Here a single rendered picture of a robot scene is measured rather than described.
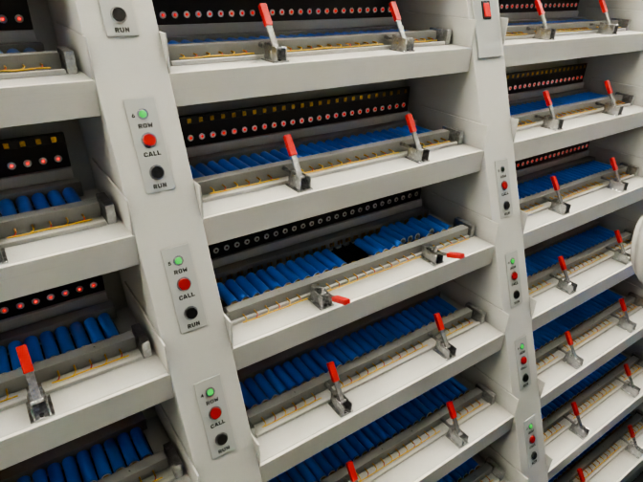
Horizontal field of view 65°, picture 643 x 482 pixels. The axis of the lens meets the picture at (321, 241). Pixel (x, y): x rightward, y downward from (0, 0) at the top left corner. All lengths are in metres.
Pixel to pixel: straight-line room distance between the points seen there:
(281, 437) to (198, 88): 0.57
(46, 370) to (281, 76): 0.53
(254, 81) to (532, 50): 0.68
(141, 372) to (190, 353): 0.07
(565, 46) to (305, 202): 0.78
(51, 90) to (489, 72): 0.79
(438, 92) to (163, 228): 0.68
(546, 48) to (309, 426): 0.94
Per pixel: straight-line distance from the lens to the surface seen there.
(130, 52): 0.73
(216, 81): 0.77
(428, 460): 1.14
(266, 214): 0.78
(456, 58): 1.07
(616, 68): 1.72
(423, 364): 1.05
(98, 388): 0.77
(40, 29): 0.93
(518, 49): 1.21
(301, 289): 0.87
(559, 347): 1.48
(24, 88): 0.71
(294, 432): 0.91
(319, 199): 0.83
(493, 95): 1.12
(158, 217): 0.72
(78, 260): 0.71
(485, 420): 1.25
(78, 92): 0.71
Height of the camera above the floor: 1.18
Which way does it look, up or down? 11 degrees down
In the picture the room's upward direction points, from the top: 10 degrees counter-clockwise
